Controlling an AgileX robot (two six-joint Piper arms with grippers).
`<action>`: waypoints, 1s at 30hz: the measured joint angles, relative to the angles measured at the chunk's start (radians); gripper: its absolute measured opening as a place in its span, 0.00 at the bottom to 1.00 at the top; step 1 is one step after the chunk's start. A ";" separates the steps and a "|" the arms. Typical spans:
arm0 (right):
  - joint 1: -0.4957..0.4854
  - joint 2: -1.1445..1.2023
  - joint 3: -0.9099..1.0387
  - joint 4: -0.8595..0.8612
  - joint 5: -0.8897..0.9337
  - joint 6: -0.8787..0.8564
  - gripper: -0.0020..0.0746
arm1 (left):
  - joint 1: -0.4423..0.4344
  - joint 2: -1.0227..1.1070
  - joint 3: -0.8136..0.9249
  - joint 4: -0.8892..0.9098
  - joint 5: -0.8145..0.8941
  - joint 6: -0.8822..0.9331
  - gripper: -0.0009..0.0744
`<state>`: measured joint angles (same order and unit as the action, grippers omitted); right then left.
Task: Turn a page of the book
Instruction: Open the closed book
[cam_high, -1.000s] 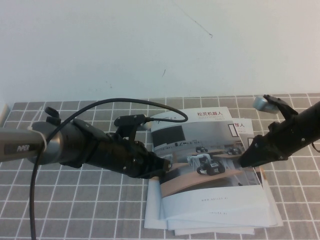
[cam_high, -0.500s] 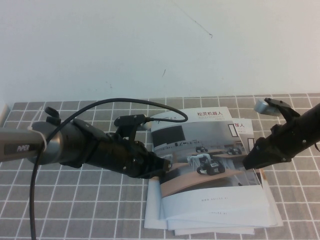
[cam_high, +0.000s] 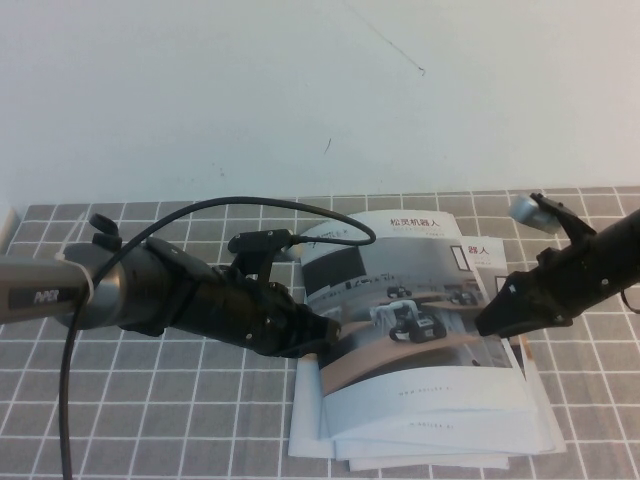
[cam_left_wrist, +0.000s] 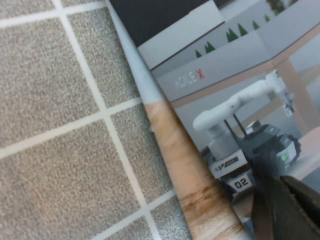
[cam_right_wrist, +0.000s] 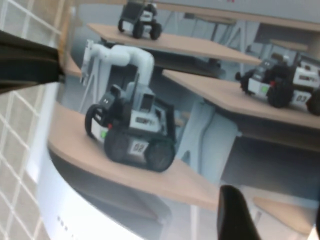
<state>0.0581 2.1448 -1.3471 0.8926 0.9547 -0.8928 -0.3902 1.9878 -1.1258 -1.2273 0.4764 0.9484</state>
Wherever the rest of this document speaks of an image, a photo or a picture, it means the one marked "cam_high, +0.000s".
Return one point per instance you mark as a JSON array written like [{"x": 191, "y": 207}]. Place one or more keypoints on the large white brochure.
[{"x": 305, "y": 430}]

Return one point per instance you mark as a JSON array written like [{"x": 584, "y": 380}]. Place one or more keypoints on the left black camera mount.
[{"x": 252, "y": 262}]

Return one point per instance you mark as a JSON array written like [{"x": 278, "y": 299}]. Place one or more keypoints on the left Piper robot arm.
[{"x": 40, "y": 295}]

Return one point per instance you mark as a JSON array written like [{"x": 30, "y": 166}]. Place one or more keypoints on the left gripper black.
[{"x": 245, "y": 312}]

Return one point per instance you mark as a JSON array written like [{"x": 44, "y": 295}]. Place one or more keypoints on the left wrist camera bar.
[{"x": 260, "y": 239}]

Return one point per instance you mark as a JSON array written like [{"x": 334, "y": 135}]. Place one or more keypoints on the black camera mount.
[
  {"x": 575, "y": 227},
  {"x": 252, "y": 262}
]

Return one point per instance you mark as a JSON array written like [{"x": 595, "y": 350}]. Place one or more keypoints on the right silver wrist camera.
[{"x": 527, "y": 210}]

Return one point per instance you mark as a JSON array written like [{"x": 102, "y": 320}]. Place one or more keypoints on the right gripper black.
[{"x": 577, "y": 280}]

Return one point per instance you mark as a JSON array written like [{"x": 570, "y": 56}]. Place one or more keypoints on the AgileX brochure with robot cover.
[
  {"x": 400, "y": 370},
  {"x": 475, "y": 426}
]

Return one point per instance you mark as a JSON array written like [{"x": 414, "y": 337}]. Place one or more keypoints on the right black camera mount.
[{"x": 575, "y": 227}]

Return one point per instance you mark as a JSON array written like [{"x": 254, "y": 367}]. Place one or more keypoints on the checked tablecloth with white grid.
[{"x": 150, "y": 400}]

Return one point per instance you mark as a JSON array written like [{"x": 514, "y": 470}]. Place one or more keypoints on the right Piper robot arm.
[{"x": 625, "y": 250}]

